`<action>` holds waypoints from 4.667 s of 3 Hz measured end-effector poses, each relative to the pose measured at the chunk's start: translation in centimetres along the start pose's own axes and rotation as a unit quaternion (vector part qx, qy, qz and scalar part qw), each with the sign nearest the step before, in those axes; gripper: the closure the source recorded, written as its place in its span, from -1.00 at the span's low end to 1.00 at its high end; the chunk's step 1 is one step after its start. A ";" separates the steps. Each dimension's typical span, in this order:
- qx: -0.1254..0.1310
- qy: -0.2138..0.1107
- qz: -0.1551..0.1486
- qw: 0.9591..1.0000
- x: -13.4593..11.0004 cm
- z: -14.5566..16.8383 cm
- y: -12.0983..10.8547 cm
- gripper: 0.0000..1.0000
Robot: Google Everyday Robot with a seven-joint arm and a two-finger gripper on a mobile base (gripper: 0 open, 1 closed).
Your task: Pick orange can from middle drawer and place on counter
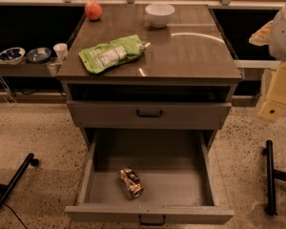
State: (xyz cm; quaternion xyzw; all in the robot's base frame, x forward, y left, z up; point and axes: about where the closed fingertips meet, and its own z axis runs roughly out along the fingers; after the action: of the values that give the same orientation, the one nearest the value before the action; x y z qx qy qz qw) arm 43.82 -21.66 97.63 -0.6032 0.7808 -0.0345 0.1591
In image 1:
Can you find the grey side shelf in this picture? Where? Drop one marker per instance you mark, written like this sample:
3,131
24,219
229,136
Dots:
27,69

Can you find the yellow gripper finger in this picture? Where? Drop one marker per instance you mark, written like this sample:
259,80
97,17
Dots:
261,37
273,103

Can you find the white paper cup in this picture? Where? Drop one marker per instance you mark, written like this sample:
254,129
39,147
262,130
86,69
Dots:
61,50

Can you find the dark blue bowl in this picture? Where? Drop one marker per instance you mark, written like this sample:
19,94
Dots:
39,55

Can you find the black left stand leg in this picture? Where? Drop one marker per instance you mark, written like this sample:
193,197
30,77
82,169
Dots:
6,189

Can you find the black right stand leg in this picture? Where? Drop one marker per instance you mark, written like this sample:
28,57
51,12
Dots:
272,175

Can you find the green chip bag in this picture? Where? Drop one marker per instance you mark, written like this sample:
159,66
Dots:
119,51

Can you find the grey drawer cabinet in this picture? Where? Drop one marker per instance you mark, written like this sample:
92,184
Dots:
186,61

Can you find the red apple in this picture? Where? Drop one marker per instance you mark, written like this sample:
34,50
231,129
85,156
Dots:
93,10

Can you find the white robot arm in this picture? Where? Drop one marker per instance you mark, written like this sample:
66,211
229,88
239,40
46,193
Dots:
273,34

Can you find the white bowl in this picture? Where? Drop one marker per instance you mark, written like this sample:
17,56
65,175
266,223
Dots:
159,15

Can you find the closed grey top drawer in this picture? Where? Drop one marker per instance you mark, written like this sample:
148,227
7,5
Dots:
148,115

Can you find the blue patterned bowl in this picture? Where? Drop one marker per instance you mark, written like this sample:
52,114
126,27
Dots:
12,56

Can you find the crushed orange soda can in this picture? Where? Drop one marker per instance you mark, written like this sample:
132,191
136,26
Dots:
132,182

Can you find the black stand leg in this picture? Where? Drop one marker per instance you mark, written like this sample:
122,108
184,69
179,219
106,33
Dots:
6,189
272,175

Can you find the open grey middle drawer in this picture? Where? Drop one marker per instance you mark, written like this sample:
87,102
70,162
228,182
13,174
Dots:
174,170

